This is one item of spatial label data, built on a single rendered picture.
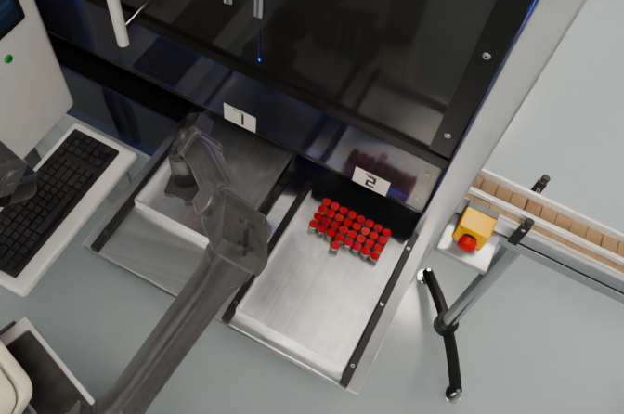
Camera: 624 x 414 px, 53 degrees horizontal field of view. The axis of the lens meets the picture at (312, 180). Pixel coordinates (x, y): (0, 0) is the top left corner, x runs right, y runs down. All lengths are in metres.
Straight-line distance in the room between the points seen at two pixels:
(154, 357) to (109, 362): 1.45
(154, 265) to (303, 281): 0.34
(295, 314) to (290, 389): 0.88
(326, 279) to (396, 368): 0.95
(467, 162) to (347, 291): 0.42
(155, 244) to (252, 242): 0.65
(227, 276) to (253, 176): 0.73
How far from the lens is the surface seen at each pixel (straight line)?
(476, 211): 1.44
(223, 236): 0.83
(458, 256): 1.55
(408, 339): 2.39
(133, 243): 1.50
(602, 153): 3.09
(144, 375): 0.91
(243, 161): 1.58
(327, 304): 1.43
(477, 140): 1.19
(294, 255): 1.47
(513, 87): 1.07
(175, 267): 1.46
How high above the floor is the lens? 2.22
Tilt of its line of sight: 59 degrees down
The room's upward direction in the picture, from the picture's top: 10 degrees clockwise
